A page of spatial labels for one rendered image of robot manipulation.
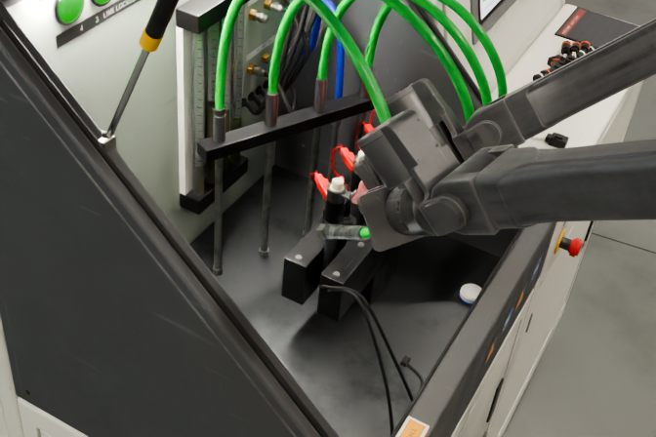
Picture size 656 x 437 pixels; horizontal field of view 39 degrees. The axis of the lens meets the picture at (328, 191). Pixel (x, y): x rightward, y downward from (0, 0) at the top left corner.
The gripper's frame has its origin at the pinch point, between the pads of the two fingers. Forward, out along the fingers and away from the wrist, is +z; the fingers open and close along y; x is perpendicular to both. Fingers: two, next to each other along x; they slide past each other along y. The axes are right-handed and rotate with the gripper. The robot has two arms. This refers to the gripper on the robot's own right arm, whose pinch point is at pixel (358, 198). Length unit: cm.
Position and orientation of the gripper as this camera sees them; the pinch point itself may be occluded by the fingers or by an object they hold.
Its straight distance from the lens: 127.9
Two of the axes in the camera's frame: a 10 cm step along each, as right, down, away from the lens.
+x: -6.6, 4.5, -6.1
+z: -5.4, 2.8, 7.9
